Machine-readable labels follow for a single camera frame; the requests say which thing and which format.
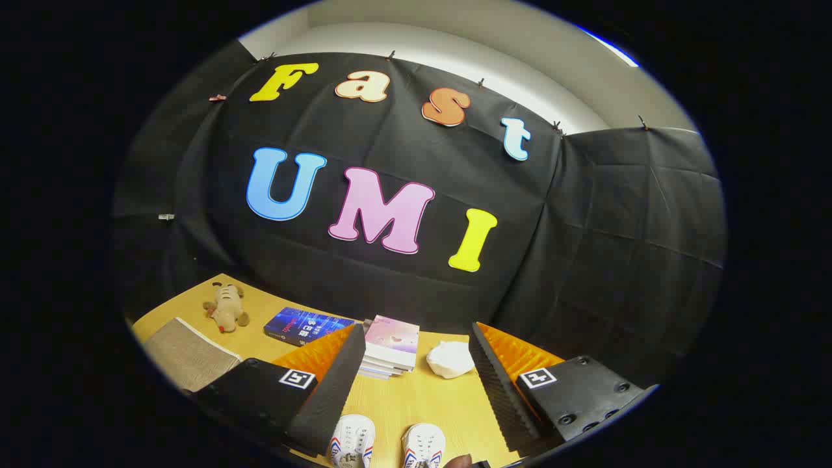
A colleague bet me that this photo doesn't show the light blue edged book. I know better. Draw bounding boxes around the light blue edged book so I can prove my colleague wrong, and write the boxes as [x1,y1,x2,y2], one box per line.
[357,365,413,381]

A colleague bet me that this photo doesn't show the beige fabric storage box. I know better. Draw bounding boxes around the beige fabric storage box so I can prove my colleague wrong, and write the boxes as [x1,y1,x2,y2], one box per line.
[140,317,242,393]

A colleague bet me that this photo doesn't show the white plush toy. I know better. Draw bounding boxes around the white plush toy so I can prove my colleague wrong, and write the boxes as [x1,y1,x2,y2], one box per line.
[426,340,476,380]

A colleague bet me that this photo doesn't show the white book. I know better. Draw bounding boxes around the white book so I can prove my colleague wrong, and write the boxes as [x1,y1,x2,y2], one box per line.
[361,354,417,374]

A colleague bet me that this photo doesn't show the beige plush dog toy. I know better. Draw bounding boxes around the beige plush dog toy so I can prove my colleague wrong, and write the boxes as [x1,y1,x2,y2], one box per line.
[202,282,250,334]

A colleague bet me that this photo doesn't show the pink cover book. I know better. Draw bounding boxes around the pink cover book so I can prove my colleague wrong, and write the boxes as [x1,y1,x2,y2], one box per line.
[364,315,421,365]

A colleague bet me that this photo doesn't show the white canvas shoe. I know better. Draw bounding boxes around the white canvas shoe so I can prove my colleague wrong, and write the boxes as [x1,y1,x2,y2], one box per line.
[328,414,376,468]
[401,423,447,468]

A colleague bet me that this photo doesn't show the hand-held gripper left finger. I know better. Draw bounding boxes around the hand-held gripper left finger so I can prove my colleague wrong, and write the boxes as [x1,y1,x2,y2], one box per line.
[192,323,367,458]

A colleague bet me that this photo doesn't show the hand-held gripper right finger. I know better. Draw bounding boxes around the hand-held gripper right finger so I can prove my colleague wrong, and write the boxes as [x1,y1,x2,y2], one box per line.
[468,321,659,456]

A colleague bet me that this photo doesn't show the black backdrop cloth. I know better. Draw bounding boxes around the black backdrop cloth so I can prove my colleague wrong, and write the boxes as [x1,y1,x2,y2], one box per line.
[112,40,727,391]

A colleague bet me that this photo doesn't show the dark blue book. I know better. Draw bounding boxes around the dark blue book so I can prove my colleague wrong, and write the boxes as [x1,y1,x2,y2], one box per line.
[263,307,357,347]

